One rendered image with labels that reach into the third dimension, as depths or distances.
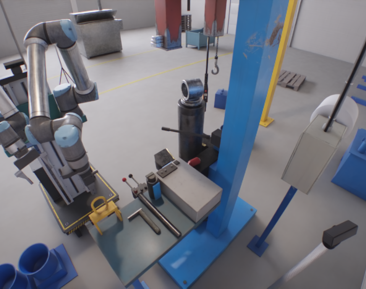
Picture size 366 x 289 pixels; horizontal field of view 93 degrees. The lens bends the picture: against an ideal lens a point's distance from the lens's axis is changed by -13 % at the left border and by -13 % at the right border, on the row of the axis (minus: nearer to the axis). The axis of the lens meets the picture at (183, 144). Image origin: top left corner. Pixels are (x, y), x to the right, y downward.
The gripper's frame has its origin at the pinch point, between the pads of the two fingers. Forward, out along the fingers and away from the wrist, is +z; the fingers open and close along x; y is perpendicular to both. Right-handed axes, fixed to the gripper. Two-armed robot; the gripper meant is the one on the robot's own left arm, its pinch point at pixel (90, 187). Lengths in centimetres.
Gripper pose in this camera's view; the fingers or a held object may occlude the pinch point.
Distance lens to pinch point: 105.7
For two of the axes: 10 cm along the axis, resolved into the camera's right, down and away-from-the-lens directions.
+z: 0.0, 7.7, 6.4
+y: 7.2, -4.4, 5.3
